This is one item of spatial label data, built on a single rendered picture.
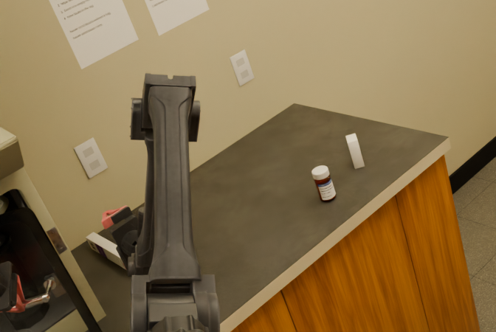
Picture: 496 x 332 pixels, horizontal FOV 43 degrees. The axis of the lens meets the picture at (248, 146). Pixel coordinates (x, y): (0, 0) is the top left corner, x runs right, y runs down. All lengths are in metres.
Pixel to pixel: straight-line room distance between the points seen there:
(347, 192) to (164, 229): 1.04
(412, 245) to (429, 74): 1.22
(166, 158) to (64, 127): 1.15
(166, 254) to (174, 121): 0.21
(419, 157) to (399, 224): 0.21
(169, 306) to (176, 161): 0.21
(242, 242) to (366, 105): 1.17
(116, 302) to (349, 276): 0.63
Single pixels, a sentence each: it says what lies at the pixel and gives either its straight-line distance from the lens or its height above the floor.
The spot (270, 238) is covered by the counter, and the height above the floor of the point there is 0.94.
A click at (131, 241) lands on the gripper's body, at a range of 1.38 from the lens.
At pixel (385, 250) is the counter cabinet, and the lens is 1.90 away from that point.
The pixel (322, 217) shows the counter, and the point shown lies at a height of 0.94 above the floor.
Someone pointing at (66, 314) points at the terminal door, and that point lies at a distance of 1.50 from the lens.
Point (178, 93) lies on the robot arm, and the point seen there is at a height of 1.60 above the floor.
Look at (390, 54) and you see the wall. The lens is 2.81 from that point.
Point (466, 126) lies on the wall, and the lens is 3.32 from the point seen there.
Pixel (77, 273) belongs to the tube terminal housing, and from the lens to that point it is 1.65.
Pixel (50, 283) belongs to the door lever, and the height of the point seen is 1.20.
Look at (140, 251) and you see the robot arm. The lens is 1.22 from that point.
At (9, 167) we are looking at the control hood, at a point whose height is 1.43.
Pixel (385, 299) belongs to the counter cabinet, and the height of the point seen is 0.58.
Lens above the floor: 1.92
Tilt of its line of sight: 26 degrees down
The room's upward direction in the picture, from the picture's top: 20 degrees counter-clockwise
